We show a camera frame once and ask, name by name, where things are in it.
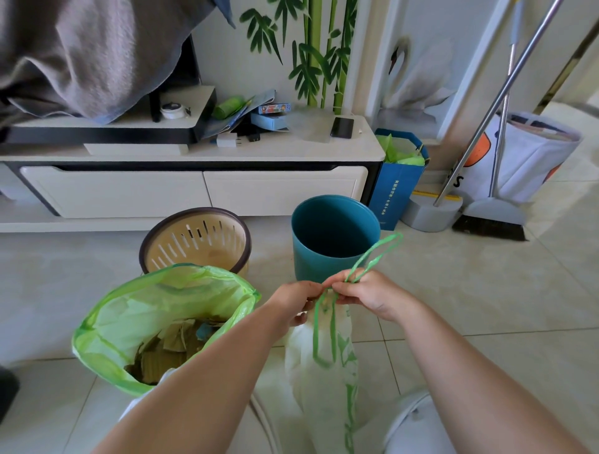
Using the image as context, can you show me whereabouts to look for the person's left hand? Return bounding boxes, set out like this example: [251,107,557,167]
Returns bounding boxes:
[266,279,328,337]

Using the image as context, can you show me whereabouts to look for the person's right hand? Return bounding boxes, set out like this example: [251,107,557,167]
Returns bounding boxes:
[323,269,417,324]

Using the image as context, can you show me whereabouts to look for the teal plastic waste bin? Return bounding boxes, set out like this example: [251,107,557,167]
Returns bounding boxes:
[291,195,382,285]

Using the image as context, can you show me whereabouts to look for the white trash bag green print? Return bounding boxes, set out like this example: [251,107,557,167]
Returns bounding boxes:
[284,231,404,454]

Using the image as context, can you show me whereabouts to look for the beige slotted waste basket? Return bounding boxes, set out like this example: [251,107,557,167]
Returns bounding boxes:
[139,207,253,277]

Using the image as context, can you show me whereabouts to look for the person's left forearm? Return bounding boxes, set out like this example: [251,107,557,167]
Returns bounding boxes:
[93,304,291,454]

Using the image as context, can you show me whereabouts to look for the person's right forearm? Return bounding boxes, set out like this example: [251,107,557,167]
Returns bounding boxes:
[391,301,590,454]

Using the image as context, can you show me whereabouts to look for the blue paper bag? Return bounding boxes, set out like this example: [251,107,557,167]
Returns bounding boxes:
[368,128,431,231]

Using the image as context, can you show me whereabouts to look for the green bag roll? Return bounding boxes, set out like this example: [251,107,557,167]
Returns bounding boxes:
[211,95,246,121]

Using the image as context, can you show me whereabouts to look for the white cabinet drawer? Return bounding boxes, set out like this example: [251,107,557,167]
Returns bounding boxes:
[19,166,212,220]
[202,166,369,217]

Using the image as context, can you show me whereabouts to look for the brown cardboard scraps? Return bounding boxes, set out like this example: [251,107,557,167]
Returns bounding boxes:
[124,317,228,387]

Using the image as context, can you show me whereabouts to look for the green tissue paper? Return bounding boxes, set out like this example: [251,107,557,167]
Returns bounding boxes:
[377,134,426,167]

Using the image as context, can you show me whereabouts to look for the white TV cabinet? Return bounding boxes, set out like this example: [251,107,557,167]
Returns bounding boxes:
[0,85,386,234]

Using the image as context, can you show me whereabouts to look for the black phone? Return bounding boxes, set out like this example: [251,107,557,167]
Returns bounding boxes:
[329,117,355,140]

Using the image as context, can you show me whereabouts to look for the translucent plastic sheet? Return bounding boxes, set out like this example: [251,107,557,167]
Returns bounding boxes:
[288,107,338,143]

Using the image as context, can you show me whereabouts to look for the light blue box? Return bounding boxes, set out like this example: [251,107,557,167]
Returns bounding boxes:
[250,112,291,133]

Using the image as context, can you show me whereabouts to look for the blue booklet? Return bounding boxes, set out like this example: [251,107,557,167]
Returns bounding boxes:
[203,89,277,140]

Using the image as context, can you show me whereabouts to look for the white cartoon laundry basket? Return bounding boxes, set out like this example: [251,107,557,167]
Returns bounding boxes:
[449,110,583,205]

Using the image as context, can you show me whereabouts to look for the white swan print door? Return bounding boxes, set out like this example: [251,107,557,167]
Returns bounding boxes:
[364,0,514,148]

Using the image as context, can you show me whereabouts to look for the white black-edged riser shelf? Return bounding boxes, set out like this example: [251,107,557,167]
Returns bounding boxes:
[0,85,217,146]

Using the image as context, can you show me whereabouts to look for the dark grey fabric stool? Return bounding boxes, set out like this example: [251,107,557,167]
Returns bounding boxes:
[0,367,21,422]

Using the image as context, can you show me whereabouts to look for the grey blanket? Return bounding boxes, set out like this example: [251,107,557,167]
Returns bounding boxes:
[0,0,235,127]

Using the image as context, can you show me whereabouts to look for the green bamboo wall decal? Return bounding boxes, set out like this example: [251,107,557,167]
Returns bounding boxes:
[238,0,359,115]

